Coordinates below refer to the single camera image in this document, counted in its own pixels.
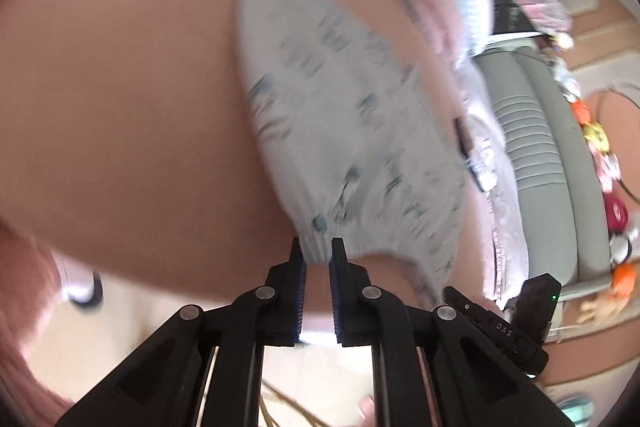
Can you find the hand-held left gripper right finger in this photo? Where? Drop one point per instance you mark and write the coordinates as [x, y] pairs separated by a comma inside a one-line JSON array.
[[335, 297]]

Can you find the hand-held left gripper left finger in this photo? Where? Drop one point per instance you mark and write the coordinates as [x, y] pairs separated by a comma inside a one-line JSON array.
[[300, 297]]

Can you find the light blue printed pants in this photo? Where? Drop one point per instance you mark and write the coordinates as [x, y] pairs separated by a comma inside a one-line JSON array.
[[350, 132]]

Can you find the pale quilted pillow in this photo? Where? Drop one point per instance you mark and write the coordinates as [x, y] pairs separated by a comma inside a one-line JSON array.
[[505, 232]]

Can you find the red plush toy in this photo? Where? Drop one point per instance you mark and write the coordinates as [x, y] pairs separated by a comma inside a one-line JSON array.
[[616, 214]]

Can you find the grey padded headboard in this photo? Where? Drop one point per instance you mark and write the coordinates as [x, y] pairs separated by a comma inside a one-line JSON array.
[[540, 157]]

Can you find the pink plush toy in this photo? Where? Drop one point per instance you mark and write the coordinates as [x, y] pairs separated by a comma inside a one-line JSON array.
[[607, 172]]

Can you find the yellow plush toy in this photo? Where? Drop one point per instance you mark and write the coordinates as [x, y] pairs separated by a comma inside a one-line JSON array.
[[596, 137]]

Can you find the person's left slippered foot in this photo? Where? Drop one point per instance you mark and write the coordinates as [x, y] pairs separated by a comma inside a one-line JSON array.
[[82, 287]]

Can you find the orange plush toy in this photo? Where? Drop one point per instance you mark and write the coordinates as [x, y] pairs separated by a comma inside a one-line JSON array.
[[581, 112]]

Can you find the pink sheeted bed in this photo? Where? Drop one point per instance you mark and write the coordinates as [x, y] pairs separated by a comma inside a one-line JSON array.
[[125, 107]]

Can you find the pink printed hanging cloth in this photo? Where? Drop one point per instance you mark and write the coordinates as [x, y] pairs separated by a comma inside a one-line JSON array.
[[542, 9]]

